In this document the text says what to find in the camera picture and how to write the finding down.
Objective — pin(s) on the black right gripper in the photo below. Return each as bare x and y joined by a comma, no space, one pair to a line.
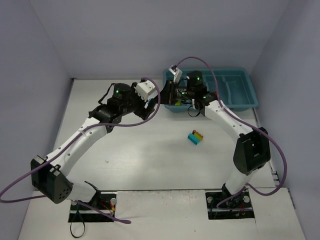
171,92

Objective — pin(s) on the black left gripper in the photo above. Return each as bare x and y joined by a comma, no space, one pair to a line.
144,110

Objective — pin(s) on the lime green sloped lego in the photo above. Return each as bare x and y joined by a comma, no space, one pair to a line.
178,103

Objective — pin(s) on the brown lego plate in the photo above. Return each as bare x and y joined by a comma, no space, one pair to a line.
194,132

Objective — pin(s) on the light blue long lego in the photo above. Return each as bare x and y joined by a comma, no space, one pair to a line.
192,138

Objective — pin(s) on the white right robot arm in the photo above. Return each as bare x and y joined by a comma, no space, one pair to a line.
252,148

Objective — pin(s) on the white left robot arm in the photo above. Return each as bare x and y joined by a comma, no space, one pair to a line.
49,174

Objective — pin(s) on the lime green curved lego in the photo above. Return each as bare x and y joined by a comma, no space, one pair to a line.
199,137

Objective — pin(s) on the teal divided plastic tray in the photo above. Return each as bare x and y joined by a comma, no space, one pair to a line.
234,85

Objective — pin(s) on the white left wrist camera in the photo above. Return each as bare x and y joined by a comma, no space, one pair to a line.
145,89

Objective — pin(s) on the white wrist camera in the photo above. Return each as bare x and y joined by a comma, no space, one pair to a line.
145,89
176,72

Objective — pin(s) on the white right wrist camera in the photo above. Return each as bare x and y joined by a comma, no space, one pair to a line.
176,72

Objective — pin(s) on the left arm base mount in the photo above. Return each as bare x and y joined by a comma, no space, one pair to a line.
104,201

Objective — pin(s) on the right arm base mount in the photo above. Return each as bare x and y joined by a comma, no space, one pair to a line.
236,208

